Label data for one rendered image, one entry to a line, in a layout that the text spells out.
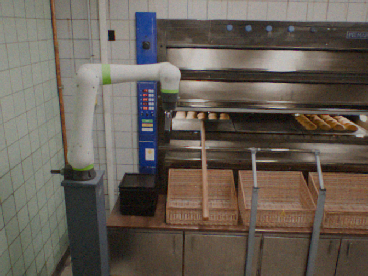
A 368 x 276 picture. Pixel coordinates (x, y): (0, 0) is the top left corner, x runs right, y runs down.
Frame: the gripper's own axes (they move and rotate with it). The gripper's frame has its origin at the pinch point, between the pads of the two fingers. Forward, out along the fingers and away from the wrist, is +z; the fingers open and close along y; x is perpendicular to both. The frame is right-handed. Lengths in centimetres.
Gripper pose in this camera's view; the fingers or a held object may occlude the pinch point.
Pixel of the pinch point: (168, 137)
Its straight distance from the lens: 200.9
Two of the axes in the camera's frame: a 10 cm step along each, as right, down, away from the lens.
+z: -0.4, 9.5, 3.2
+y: -0.6, 3.2, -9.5
